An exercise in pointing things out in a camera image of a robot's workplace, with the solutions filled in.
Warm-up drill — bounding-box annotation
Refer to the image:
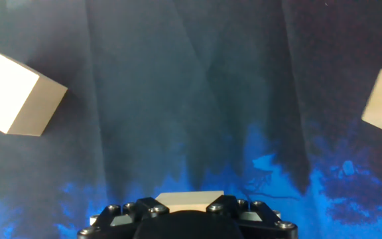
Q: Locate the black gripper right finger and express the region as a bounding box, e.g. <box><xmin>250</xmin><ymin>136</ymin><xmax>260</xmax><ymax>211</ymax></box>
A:
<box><xmin>205</xmin><ymin>195</ymin><xmax>299</xmax><ymax>239</ymax></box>

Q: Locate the blue mountain print cloth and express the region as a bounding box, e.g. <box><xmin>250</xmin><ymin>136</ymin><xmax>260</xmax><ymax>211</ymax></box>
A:
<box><xmin>0</xmin><ymin>0</ymin><xmax>382</xmax><ymax>239</ymax></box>

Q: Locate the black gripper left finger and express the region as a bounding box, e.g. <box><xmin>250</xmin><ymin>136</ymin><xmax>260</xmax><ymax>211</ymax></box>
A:
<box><xmin>77</xmin><ymin>197</ymin><xmax>170</xmax><ymax>239</ymax></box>

